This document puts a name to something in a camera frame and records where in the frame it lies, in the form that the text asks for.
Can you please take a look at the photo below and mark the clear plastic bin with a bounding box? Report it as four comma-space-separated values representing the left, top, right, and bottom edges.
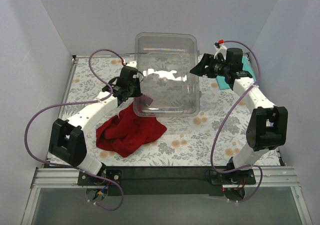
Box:
133, 32, 200, 118

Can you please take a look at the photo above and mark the red t shirt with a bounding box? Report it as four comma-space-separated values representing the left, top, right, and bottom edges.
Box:
95, 104, 167, 158

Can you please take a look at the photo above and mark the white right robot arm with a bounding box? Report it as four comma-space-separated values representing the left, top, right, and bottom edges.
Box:
190, 47, 288, 184

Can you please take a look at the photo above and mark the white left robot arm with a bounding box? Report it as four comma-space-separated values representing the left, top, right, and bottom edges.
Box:
49, 61, 142, 185

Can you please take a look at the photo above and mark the folded teal t shirt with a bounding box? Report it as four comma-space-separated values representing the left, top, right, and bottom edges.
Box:
215, 55, 257, 91

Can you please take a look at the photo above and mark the floral tablecloth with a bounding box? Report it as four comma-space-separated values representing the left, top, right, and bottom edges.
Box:
60, 57, 251, 166

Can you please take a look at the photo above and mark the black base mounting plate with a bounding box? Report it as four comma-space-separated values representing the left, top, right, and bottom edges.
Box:
77, 166, 257, 197

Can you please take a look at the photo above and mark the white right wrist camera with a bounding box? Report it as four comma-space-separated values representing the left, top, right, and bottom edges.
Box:
214, 39, 227, 59

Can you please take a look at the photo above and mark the aluminium frame rail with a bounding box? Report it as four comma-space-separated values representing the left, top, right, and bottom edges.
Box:
31, 166, 301, 188

